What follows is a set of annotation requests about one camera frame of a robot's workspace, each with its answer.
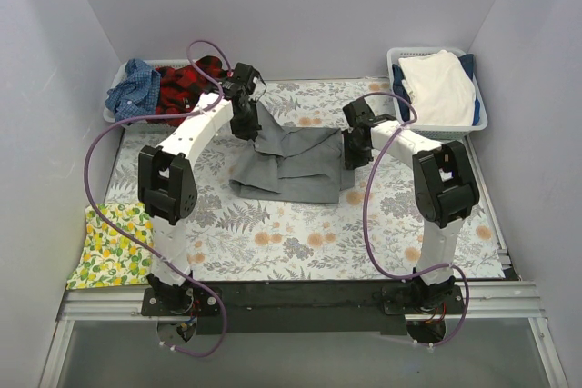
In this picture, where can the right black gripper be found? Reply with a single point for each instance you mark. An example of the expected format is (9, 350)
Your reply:
(356, 152)

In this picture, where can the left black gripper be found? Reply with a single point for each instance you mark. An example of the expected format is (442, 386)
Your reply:
(245, 124)

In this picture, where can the grey long sleeve shirt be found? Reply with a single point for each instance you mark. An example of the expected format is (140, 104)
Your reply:
(292, 164)

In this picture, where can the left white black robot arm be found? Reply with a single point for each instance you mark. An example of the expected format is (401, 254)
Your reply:
(167, 189)

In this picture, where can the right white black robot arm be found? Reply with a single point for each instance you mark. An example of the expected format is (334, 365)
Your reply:
(445, 191)

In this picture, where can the dark blue folded garment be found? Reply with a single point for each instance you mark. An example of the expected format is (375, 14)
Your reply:
(402, 95)

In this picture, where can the red black plaid shirt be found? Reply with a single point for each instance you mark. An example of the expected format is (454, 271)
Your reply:
(181, 88)

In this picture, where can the floral patterned table mat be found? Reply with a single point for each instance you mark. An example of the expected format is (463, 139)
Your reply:
(229, 238)

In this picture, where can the left white plastic basket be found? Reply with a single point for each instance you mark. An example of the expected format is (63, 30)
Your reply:
(121, 76)

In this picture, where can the white folded shirt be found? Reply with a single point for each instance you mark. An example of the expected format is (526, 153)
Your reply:
(438, 88)

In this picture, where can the blue checked shirt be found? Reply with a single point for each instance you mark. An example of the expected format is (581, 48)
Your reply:
(138, 94)

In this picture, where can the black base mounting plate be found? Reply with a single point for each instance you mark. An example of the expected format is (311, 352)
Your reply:
(378, 306)

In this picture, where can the lemon print cloth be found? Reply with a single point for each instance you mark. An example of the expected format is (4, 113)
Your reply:
(109, 259)

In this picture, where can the aluminium frame rail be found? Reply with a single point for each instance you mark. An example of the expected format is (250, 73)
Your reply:
(486, 300)

